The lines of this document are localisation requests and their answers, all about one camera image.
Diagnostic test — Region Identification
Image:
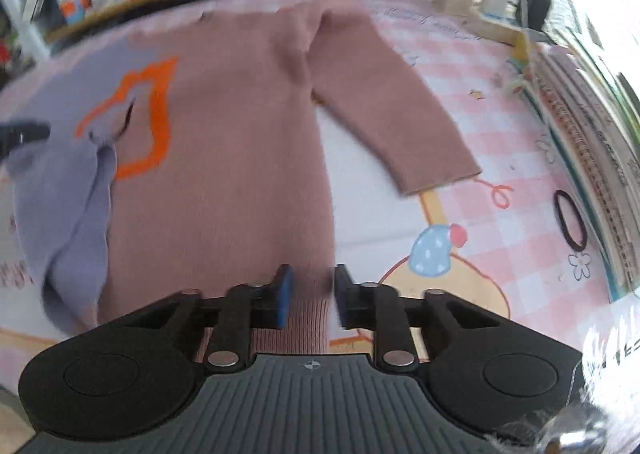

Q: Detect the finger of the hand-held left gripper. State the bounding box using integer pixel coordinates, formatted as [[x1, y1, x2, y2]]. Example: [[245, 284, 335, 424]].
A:
[[0, 120, 52, 158]]

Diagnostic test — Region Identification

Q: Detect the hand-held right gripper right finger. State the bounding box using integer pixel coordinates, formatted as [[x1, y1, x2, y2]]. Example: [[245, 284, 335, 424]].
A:
[[334, 264, 506, 369]]

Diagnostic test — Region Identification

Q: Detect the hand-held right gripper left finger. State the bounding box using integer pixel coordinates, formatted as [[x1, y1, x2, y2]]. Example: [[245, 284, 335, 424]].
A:
[[125, 264, 296, 369]]

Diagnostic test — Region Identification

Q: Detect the lilac towel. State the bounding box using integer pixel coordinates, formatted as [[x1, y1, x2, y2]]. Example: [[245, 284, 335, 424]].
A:
[[0, 0, 483, 357]]

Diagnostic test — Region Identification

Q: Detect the pink checked printed tablecloth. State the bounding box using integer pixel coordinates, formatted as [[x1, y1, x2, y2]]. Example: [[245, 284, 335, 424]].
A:
[[0, 0, 621, 435]]

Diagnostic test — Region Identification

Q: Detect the stack of spiral notebooks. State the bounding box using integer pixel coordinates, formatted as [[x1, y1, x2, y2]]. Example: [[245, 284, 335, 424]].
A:
[[522, 41, 640, 297]]

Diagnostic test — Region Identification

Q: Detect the black hair tie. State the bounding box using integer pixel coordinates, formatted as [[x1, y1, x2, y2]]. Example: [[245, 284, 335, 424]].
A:
[[553, 189, 587, 253]]

